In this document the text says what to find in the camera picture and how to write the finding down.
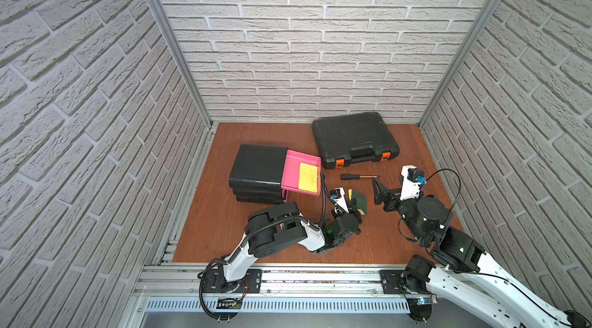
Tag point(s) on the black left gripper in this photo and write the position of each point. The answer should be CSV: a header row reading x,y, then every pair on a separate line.
x,y
354,216

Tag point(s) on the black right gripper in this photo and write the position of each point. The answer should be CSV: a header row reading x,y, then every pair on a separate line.
x,y
394,196

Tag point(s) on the green yellow scouring sponge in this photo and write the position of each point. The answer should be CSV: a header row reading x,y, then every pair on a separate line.
x,y
357,201

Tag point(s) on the pink drawer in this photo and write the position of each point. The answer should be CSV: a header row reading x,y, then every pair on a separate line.
x,y
289,183

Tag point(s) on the black drawer cabinet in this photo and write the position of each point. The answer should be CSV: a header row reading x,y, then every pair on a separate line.
x,y
257,172

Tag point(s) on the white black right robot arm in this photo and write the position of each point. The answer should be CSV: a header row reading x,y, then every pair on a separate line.
x,y
458,268

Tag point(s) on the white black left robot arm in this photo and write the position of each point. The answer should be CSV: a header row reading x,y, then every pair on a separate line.
x,y
273,230

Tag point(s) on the black plastic tool case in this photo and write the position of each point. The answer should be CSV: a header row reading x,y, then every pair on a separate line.
x,y
349,139

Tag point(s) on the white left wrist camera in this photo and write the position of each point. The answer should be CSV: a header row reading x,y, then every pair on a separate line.
x,y
337,197

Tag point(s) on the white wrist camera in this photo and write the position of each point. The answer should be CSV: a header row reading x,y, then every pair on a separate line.
x,y
337,197
413,180

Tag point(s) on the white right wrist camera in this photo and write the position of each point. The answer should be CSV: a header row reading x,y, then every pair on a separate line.
x,y
413,180

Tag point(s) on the left aluminium floor rail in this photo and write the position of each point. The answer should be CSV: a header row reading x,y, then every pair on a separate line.
x,y
172,233

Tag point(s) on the aluminium front rail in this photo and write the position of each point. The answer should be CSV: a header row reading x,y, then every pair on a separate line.
x,y
283,288

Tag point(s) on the aluminium corner frame post right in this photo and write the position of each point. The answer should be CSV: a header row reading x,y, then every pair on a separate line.
x,y
477,28

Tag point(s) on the aluminium corner frame post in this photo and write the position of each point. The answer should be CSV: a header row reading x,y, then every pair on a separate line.
x,y
477,28
173,44

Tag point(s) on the aluminium corner frame post left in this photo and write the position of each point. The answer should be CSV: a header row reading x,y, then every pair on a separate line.
x,y
173,44

